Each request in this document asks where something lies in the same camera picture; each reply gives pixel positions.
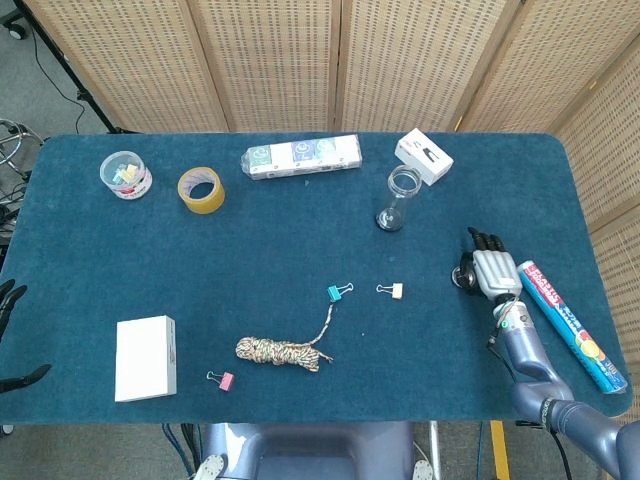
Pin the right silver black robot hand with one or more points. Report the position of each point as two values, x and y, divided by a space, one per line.
495 272

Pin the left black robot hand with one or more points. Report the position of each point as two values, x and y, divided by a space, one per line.
12 296

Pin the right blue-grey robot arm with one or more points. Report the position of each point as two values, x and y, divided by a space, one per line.
535 360

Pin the clear glass jar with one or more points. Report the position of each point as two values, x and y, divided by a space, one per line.
397 200

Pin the blue red wrap box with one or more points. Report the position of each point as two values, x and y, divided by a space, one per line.
570 325

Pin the yellow binder clip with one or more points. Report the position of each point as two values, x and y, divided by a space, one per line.
397 291

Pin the small white printed box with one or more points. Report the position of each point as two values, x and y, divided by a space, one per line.
425 155

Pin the large white cardboard box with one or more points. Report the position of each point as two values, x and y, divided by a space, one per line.
142 357

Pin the clear plastic clip jar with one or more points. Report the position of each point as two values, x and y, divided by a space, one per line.
125 185

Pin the teal binder clip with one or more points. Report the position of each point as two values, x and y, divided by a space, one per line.
334 292

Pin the yellow packing tape roll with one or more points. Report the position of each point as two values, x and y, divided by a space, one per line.
200 202

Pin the black stand pole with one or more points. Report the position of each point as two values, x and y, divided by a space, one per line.
75 85

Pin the blue table cloth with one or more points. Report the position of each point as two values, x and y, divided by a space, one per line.
275 240

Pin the wrapped tissue pack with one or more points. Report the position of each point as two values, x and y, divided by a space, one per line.
300 157

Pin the pink binder clip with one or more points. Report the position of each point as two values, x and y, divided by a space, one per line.
226 381

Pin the blue-grey robot torso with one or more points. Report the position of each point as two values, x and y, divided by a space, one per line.
310 450

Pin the woven folding screen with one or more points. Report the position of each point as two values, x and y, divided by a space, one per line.
275 65

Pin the chrome stool frame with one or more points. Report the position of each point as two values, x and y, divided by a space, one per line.
15 145

